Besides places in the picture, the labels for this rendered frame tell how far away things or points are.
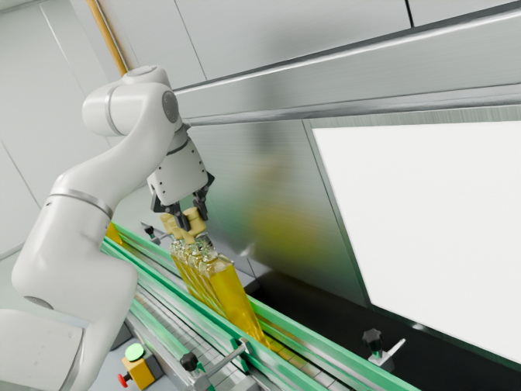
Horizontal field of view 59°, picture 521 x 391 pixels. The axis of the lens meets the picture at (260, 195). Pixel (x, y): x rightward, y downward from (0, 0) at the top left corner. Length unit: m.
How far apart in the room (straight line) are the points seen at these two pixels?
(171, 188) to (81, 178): 0.24
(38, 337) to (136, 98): 0.33
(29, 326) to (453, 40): 0.58
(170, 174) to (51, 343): 0.33
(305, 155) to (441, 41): 0.29
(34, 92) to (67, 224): 6.15
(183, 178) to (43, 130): 5.92
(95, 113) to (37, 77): 6.04
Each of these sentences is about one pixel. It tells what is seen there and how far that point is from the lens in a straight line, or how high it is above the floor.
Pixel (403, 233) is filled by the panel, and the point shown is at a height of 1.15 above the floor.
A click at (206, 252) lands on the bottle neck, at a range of 0.91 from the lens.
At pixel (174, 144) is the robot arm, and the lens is 0.79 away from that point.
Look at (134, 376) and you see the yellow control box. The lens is 1.28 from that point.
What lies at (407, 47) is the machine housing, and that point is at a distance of 0.52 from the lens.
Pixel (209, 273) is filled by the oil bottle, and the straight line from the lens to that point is 0.91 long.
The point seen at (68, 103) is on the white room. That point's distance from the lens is 6.78.
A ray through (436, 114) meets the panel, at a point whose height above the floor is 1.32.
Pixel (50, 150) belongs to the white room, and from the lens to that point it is 6.72.
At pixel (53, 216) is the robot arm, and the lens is 0.62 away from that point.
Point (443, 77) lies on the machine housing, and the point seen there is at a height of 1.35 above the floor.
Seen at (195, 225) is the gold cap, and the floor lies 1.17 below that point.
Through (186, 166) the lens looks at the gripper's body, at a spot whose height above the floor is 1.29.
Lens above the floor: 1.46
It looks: 19 degrees down
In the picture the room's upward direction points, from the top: 22 degrees counter-clockwise
